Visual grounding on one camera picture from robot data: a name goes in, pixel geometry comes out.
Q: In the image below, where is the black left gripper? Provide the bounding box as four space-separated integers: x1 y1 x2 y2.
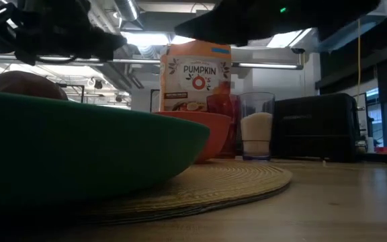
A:
13 0 128 67

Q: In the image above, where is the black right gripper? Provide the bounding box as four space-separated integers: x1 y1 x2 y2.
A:
174 0 382 46

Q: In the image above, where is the pumpkin cereal box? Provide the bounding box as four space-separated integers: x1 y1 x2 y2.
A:
159 39 232 113

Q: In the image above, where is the red apple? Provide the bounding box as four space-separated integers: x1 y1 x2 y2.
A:
0 70 69 101

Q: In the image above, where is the orange bowl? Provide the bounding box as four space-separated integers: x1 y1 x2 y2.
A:
153 111 232 165

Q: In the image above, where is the green plate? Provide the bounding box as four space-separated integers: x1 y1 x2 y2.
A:
0 89 211 216

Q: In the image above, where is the fluorescent light tube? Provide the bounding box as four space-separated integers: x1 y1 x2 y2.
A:
231 61 304 71

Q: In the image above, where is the pink translucent cup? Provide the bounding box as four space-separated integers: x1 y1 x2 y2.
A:
206 93 242 159

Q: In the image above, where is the clear glass of milk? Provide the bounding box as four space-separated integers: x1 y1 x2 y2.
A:
239 91 276 161

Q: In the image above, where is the black toaster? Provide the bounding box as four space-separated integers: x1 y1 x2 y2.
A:
269 93 369 163

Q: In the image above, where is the yellow woven round placemat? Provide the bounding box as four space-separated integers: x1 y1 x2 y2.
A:
75 157 294 227

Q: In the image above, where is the silver ceiling duct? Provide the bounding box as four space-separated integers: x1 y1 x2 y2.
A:
112 0 140 22

